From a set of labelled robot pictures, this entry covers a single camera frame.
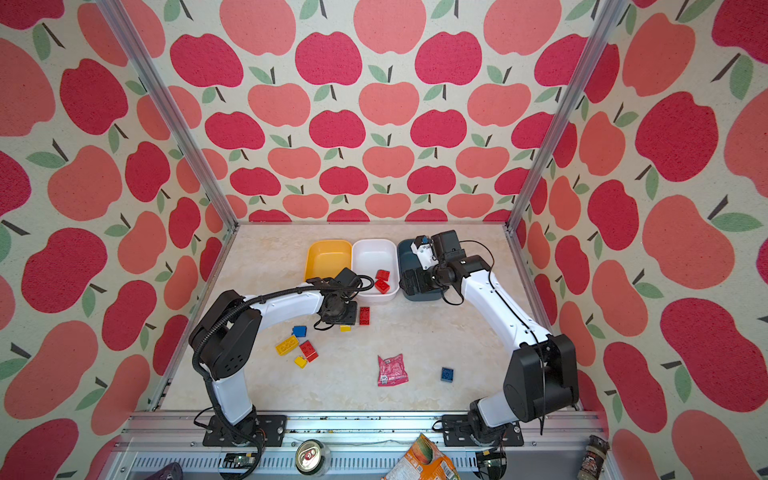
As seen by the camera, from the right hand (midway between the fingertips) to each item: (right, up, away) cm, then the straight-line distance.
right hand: (422, 278), depth 85 cm
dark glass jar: (+38, -40, -17) cm, 57 cm away
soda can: (-26, -36, -23) cm, 50 cm away
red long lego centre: (-17, -13, +8) cm, 23 cm away
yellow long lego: (-40, -20, +3) cm, 45 cm away
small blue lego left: (-37, -17, +6) cm, 42 cm away
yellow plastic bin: (-32, +5, +26) cm, 42 cm away
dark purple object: (-59, -42, -19) cm, 75 cm away
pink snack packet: (-9, -26, -3) cm, 27 cm away
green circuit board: (-47, -43, -13) cm, 65 cm away
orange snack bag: (-2, -41, -16) cm, 44 cm away
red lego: (-12, -4, +14) cm, 19 cm away
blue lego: (0, +11, -9) cm, 14 cm away
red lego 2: (-33, -22, +1) cm, 39 cm away
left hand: (-20, -14, +8) cm, 26 cm away
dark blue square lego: (+7, -27, -3) cm, 28 cm away
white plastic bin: (-16, +6, +27) cm, 32 cm away
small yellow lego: (-35, -25, +1) cm, 43 cm away
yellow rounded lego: (-22, -14, -1) cm, 26 cm away
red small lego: (-11, 0, +19) cm, 22 cm away
